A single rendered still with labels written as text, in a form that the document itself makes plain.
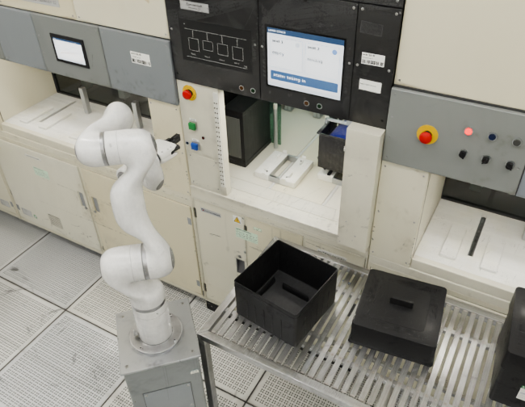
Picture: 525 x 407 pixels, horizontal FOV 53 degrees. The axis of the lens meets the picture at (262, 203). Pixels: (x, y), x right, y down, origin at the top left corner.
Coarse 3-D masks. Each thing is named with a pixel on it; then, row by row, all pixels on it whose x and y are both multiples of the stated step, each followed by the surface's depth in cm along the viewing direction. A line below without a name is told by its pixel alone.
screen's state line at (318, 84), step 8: (272, 72) 187; (280, 72) 185; (280, 80) 187; (288, 80) 185; (296, 80) 184; (304, 80) 182; (312, 80) 181; (320, 80) 179; (320, 88) 181; (328, 88) 179; (336, 88) 178
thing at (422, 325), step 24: (384, 288) 193; (408, 288) 193; (432, 288) 193; (360, 312) 185; (384, 312) 185; (408, 312) 184; (432, 312) 184; (360, 336) 183; (384, 336) 179; (408, 336) 176; (432, 336) 176; (432, 360) 178
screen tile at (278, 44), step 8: (272, 40) 180; (280, 40) 178; (288, 40) 177; (272, 48) 181; (280, 48) 180; (288, 48) 178; (296, 48) 177; (272, 56) 183; (296, 56) 178; (272, 64) 185; (280, 64) 183; (288, 64) 182; (296, 64) 180
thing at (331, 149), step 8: (328, 120) 236; (336, 120) 235; (320, 128) 234; (328, 128) 239; (320, 136) 232; (328, 136) 230; (336, 136) 228; (320, 144) 234; (328, 144) 232; (336, 144) 230; (344, 144) 228; (320, 152) 237; (328, 152) 234; (336, 152) 232; (344, 152) 230; (320, 160) 239; (328, 160) 237; (336, 160) 235; (328, 168) 239; (336, 168) 237
